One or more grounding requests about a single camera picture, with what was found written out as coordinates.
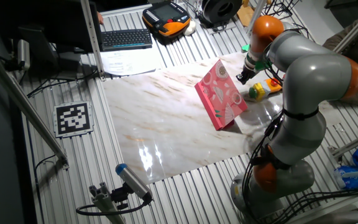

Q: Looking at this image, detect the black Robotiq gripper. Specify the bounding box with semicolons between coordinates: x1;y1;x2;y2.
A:
236;65;257;86

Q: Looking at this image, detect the yellow box with green button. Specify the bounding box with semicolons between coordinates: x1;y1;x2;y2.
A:
249;81;272;103

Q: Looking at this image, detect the orange box with red button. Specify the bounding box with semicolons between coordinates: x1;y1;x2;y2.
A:
264;77;283;94

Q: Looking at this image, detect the pink patterned flat box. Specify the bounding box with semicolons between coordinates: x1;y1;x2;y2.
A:
194;58;249;131

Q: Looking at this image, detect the brown paper envelope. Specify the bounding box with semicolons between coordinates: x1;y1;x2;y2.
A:
236;2;265;28

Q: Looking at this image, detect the black filament spool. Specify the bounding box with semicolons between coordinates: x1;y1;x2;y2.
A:
201;0;244;27

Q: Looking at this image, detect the marble pattern table mat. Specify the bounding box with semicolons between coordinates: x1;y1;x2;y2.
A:
101;51;343;185

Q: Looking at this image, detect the orange grey teach pendant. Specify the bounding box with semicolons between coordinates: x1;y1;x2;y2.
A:
142;1;191;38

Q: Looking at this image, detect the white printed paper sheet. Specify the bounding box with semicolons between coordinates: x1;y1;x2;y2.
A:
99;48;164;77

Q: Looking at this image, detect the black computer keyboard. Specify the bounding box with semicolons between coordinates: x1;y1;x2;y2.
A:
100;28;154;52

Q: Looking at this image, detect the blue white plastic packet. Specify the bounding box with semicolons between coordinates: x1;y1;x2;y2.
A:
334;165;358;190

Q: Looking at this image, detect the black white fiducial marker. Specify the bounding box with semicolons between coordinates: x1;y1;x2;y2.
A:
53;101;95;139

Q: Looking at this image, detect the black computer monitor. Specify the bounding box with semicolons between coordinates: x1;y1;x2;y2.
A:
17;0;103;80

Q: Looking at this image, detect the short aluminium profile stub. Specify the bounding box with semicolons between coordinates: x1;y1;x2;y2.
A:
88;182;126;224

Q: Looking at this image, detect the long diagonal aluminium bar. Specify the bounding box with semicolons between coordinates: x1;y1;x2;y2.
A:
0;43;70;170

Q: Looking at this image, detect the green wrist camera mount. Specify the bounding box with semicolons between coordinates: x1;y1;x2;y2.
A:
241;44;273;72

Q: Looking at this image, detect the white vertical frame post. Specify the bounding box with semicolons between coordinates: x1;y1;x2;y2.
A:
246;0;267;32

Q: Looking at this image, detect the black wire basket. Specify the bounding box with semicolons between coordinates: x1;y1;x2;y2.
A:
264;0;301;17

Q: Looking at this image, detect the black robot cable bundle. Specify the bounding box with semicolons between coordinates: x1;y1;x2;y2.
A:
240;62;291;223

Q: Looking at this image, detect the slanted aluminium frame profile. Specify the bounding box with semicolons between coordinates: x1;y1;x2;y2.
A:
333;1;358;54

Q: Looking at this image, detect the aluminium profile with bracket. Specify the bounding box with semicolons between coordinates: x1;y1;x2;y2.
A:
331;127;358;158

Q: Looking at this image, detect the silver camera with blue cap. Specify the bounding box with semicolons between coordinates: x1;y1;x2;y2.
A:
115;163;154;203

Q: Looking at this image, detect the aluminium frame post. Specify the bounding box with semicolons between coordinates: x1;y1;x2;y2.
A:
80;0;106;81

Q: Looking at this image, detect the black camera clamp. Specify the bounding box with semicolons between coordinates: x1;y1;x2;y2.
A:
110;183;130;210

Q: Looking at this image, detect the black camera cable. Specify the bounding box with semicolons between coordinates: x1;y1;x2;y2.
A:
75;198;151;217

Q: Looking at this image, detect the thin black floor cable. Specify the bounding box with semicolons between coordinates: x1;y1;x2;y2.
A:
33;154;57;224

